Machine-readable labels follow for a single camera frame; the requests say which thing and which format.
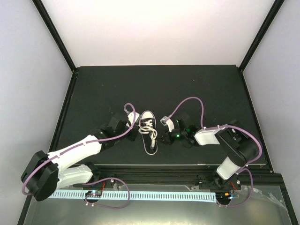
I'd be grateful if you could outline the white shoelace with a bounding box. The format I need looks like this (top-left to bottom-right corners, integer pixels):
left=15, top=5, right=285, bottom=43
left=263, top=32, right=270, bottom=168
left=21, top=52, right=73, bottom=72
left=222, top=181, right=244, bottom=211
left=139, top=119, right=158, bottom=149

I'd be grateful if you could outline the black sneaker white sole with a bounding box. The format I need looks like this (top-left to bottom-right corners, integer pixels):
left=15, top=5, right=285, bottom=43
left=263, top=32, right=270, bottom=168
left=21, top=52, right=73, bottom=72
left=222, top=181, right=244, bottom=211
left=138, top=110, right=158, bottom=156

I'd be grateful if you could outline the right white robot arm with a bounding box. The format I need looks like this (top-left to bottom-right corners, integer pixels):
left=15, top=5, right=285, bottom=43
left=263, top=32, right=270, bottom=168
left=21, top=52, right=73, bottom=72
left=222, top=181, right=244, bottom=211
left=157, top=114, right=262, bottom=189

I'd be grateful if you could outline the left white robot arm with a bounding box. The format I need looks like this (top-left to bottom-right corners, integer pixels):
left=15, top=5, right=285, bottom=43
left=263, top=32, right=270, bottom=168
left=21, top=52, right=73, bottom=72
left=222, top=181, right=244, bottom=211
left=21, top=112, right=140, bottom=202

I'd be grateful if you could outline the left small circuit board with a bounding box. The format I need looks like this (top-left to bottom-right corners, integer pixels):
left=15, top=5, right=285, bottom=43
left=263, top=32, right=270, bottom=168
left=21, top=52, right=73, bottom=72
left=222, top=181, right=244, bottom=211
left=85, top=190, right=102, bottom=198

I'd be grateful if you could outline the small circuit board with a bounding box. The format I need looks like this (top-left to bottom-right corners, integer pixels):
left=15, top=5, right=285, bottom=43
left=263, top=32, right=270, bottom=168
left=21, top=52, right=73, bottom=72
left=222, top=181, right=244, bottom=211
left=85, top=190, right=102, bottom=198
left=216, top=192, right=240, bottom=200

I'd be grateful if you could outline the right small circuit board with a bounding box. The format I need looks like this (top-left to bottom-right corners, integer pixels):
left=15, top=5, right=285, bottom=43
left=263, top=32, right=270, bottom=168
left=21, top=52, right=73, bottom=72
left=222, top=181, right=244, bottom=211
left=216, top=192, right=240, bottom=200

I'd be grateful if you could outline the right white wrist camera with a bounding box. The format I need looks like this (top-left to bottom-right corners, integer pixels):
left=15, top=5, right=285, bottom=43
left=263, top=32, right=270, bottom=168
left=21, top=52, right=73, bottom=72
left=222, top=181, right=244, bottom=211
left=160, top=116, right=175, bottom=132

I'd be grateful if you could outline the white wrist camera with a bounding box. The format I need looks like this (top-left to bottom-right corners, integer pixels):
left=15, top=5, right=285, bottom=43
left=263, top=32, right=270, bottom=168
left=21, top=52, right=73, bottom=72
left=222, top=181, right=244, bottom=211
left=160, top=116, right=175, bottom=132
left=126, top=112, right=141, bottom=128

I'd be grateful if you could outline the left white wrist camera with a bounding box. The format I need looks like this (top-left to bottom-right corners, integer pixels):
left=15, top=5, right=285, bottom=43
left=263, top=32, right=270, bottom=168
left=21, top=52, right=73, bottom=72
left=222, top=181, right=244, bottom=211
left=126, top=112, right=141, bottom=128

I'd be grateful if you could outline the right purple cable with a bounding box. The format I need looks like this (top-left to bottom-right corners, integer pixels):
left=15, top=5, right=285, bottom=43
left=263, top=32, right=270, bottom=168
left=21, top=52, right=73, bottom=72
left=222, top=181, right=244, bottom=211
left=168, top=97, right=263, bottom=208

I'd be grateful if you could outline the black aluminium mounting rail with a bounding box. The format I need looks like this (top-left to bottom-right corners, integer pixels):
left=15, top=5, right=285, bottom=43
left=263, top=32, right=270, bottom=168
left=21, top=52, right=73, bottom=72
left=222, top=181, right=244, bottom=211
left=96, top=165, right=284, bottom=187

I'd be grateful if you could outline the white slotted cable duct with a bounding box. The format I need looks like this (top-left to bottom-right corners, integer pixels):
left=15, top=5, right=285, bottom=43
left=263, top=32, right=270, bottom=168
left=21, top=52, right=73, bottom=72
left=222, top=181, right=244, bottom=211
left=49, top=190, right=217, bottom=203

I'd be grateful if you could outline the left black frame post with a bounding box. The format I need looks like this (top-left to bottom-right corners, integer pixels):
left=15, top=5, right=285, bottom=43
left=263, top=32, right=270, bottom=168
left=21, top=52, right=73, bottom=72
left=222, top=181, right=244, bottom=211
left=32, top=0, right=77, bottom=73

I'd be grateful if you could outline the black frame post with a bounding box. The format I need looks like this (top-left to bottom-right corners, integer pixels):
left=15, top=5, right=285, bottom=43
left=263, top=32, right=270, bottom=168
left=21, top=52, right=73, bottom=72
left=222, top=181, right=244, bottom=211
left=239, top=0, right=285, bottom=72
left=32, top=0, right=77, bottom=73

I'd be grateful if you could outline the right black frame post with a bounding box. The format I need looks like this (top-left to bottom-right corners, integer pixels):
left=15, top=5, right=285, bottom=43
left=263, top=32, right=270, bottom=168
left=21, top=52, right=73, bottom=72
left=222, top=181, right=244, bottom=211
left=239, top=0, right=285, bottom=72

